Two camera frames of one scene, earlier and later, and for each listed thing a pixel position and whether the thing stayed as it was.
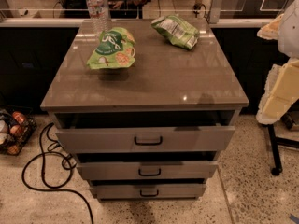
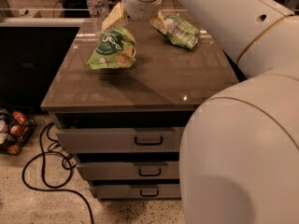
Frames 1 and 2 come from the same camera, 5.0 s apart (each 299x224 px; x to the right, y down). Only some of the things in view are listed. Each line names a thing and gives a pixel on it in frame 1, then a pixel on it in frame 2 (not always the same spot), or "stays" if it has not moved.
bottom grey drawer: [179, 190] stays
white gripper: [290, 32] to [139, 10]
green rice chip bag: [116, 49] stays
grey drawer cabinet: [150, 130] stays
